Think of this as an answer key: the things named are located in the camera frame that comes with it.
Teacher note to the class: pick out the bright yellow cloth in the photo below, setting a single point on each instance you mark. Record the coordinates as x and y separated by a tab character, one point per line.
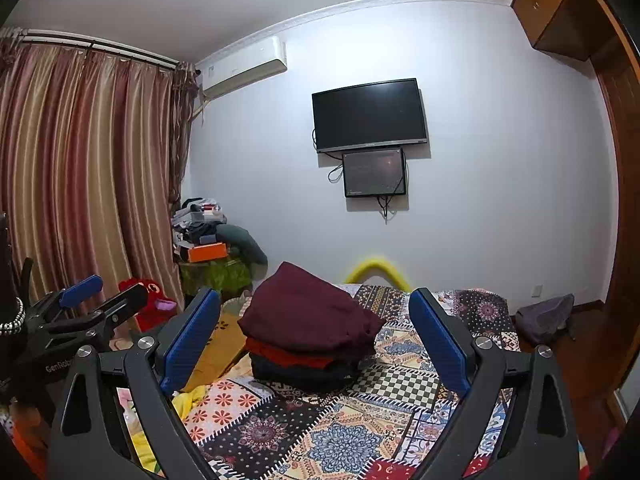
187	402

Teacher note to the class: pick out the white air conditioner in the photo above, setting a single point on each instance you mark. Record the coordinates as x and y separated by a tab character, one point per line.
240	72

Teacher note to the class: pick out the orange cloth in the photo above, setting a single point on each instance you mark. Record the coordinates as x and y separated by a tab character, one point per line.
27	442

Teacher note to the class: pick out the green cloth covered table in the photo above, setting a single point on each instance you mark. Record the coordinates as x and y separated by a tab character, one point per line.
215	277

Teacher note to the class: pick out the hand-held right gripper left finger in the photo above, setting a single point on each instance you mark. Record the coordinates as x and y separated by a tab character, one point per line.
192	340

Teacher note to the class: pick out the small black wall monitor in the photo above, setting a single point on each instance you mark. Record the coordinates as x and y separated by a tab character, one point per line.
372	172

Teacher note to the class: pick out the dark navy garment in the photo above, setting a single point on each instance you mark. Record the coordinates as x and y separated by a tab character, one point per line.
300	377

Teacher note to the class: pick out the pile of clothes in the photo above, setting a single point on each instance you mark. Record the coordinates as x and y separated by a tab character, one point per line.
192	225

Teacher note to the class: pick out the wooden wardrobe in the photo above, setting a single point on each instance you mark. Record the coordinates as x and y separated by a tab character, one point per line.
625	160

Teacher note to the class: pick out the maroon garment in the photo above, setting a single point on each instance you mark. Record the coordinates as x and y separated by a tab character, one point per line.
305	310

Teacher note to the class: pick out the striped brown curtain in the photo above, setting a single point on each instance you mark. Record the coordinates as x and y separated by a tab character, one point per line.
90	160

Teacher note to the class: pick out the dark green garment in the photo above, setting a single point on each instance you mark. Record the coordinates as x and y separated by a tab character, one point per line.
242	245

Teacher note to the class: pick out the grey backpack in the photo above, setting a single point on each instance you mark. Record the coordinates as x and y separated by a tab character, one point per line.
545	317

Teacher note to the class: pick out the curtain rod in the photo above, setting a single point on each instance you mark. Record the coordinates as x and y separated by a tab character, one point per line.
100	50

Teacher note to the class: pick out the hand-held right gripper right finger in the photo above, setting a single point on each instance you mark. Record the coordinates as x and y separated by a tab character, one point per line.
442	340

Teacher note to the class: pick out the black wall television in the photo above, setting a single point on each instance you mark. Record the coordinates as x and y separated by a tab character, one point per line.
370	112

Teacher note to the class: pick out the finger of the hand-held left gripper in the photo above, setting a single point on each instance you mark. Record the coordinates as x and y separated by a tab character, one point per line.
82	290
125	302

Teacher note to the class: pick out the orange box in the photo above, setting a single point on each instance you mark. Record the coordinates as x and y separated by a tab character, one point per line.
207	252

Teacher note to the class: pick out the yellow foam tube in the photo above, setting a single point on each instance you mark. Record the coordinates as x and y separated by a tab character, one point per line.
377	261

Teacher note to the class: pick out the patchwork printed blanket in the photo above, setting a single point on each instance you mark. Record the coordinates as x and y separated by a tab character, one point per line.
350	435

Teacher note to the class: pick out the red garment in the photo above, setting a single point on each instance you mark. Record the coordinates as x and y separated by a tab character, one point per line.
285	355

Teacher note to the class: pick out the red plush toy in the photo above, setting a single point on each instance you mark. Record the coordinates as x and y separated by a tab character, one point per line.
156	312

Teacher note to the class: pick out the mustard yellow cloth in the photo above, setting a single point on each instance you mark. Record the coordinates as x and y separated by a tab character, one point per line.
222	340

